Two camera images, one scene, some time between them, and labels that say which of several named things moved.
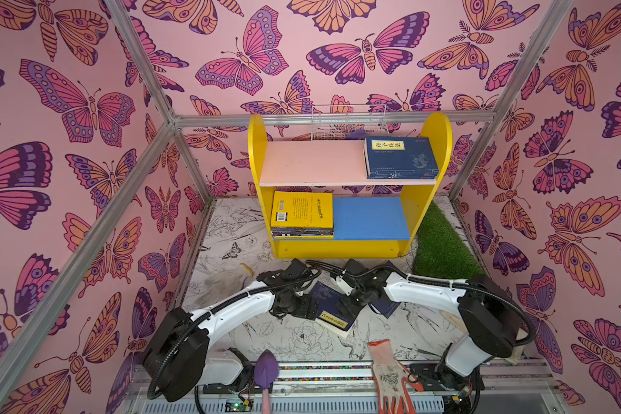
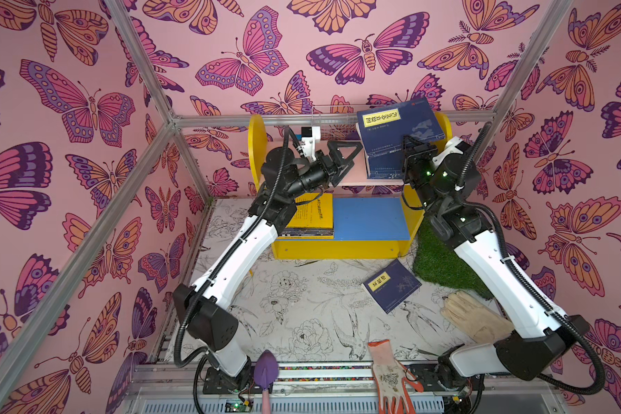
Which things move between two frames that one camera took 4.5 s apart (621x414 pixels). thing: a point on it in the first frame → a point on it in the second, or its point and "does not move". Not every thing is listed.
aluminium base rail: x=353 y=387 does not move
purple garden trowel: x=266 y=372 does not move
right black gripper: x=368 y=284 → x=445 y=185
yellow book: x=302 y=210 does not move
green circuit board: x=236 y=405 does not move
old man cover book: x=302 y=232 does not move
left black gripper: x=304 y=310 → x=329 y=172
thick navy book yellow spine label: x=329 y=314 → x=382 y=129
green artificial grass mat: x=441 y=249 does not move
